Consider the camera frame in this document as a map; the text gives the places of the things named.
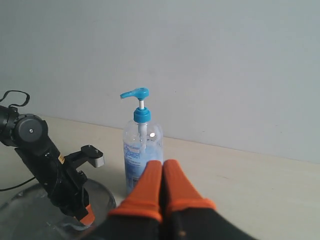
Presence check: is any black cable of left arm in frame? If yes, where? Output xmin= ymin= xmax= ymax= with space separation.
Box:
xmin=0 ymin=90 xmax=35 ymax=192

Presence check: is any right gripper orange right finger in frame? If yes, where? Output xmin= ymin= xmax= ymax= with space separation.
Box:
xmin=162 ymin=159 xmax=258 ymax=240

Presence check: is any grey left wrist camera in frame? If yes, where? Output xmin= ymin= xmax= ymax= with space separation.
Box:
xmin=80 ymin=144 xmax=105 ymax=168

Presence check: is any blue soap pump bottle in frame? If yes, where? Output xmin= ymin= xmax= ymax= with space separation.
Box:
xmin=120 ymin=87 xmax=164 ymax=194

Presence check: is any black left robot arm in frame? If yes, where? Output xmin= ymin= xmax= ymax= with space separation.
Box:
xmin=0 ymin=106 xmax=100 ymax=226

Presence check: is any round steel plate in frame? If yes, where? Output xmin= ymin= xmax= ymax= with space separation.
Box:
xmin=0 ymin=179 xmax=117 ymax=240

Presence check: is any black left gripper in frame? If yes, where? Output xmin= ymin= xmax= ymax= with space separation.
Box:
xmin=48 ymin=152 xmax=95 ymax=225

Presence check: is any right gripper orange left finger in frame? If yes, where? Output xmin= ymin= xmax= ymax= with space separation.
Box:
xmin=87 ymin=160 xmax=164 ymax=240

